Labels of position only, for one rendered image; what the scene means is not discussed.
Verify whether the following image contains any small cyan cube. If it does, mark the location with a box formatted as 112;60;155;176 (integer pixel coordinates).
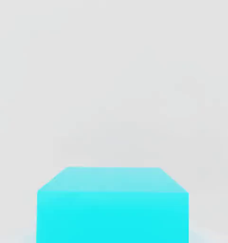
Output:
36;166;190;243

